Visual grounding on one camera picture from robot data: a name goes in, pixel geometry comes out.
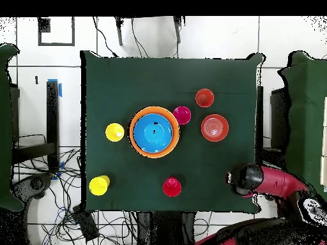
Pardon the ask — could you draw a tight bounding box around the tangle of cables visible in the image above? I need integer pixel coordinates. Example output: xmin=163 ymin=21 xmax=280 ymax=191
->
xmin=15 ymin=149 xmax=140 ymax=245

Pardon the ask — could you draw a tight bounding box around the amber yellow cup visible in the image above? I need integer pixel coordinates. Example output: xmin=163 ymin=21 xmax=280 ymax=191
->
xmin=105 ymin=122 xmax=126 ymax=143

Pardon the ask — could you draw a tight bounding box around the pink cup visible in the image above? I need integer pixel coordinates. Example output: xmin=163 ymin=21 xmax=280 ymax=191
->
xmin=172 ymin=106 xmax=192 ymax=126

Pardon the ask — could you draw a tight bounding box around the blue bowl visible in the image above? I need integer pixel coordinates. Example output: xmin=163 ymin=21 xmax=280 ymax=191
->
xmin=133 ymin=113 xmax=174 ymax=154

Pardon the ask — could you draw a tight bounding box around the black cable with plug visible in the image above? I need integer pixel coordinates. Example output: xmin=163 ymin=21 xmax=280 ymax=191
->
xmin=92 ymin=17 xmax=119 ymax=59

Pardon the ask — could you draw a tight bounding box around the bright yellow cup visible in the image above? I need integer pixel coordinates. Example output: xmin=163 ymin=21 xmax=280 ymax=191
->
xmin=88 ymin=175 xmax=111 ymax=197

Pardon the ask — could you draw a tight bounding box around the orange cup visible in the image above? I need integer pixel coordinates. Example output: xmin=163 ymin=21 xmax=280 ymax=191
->
xmin=195 ymin=88 xmax=215 ymax=108

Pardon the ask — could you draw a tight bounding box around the black metal stand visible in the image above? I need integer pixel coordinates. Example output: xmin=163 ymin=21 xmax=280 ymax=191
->
xmin=11 ymin=80 xmax=61 ymax=174

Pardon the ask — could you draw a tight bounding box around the black cabinet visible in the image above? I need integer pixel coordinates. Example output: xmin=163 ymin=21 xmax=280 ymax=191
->
xmin=270 ymin=87 xmax=291 ymax=151
xmin=9 ymin=85 xmax=20 ymax=144

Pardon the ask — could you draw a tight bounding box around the grey office chair base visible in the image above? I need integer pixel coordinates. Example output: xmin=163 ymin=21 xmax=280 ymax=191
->
xmin=11 ymin=173 xmax=54 ymax=200

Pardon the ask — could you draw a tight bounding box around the black metal post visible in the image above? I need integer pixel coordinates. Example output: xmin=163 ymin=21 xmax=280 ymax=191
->
xmin=255 ymin=85 xmax=264 ymax=165

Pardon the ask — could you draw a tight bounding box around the red cup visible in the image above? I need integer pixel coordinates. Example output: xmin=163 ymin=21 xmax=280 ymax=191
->
xmin=162 ymin=176 xmax=183 ymax=198

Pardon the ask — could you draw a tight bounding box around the blue tape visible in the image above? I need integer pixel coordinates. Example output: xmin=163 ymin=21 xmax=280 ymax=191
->
xmin=47 ymin=78 xmax=63 ymax=98

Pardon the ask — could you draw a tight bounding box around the large yellow-orange bowl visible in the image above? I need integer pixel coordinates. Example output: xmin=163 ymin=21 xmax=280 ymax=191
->
xmin=128 ymin=106 xmax=180 ymax=160

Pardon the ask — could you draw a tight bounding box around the small orange bowl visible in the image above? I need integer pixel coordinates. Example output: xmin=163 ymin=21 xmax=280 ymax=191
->
xmin=201 ymin=114 xmax=230 ymax=143

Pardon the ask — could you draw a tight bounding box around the green cloth side table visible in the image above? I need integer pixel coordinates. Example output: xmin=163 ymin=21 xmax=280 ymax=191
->
xmin=0 ymin=43 xmax=24 ymax=212
xmin=277 ymin=50 xmax=327 ymax=202

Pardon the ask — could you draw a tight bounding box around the blue cable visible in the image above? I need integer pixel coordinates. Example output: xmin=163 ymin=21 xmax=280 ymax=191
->
xmin=54 ymin=205 xmax=77 ymax=223

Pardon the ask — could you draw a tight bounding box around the thin black cable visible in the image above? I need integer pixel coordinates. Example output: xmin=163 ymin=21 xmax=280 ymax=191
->
xmin=130 ymin=17 xmax=149 ymax=59

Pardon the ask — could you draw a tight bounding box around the dark green table cloth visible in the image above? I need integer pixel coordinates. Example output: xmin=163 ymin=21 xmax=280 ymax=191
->
xmin=80 ymin=50 xmax=265 ymax=214

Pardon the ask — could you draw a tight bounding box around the grey square floor frame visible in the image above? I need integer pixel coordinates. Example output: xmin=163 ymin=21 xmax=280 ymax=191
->
xmin=37 ymin=17 xmax=75 ymax=47

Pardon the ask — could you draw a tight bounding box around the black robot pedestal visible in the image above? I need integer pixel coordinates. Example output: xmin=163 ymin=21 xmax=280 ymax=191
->
xmin=136 ymin=211 xmax=197 ymax=245

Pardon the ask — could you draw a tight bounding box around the grey metal leg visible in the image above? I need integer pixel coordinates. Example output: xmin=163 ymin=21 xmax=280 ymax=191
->
xmin=173 ymin=16 xmax=183 ymax=45
xmin=114 ymin=16 xmax=125 ymax=47

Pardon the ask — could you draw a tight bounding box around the black power adapter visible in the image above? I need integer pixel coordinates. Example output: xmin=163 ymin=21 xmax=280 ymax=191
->
xmin=72 ymin=205 xmax=100 ymax=242

